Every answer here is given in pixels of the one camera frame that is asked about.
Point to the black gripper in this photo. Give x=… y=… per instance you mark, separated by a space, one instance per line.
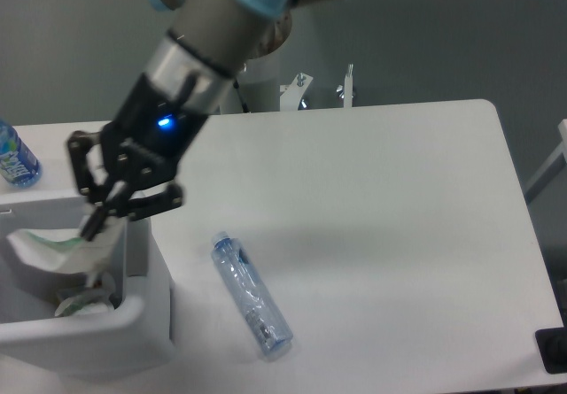
x=141 y=148

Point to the white plastic wrapper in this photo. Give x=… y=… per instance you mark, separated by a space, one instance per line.
x=41 y=242

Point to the clear plastic bottle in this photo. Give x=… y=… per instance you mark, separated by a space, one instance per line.
x=251 y=296

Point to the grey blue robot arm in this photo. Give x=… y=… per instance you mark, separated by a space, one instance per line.
x=201 y=54

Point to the trash inside bin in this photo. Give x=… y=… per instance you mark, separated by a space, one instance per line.
x=83 y=300

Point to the white plastic trash can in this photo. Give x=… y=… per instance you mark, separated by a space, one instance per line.
x=136 y=333

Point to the blue labelled water bottle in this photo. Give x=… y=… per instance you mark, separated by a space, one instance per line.
x=19 y=165

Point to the black device at table edge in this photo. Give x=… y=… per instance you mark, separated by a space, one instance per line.
x=552 y=346

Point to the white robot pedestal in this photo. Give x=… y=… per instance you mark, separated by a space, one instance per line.
x=256 y=87

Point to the white bracket with bolts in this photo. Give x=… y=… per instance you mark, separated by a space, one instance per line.
x=304 y=93

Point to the white frame at right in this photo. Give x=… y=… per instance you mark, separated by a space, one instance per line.
x=552 y=166

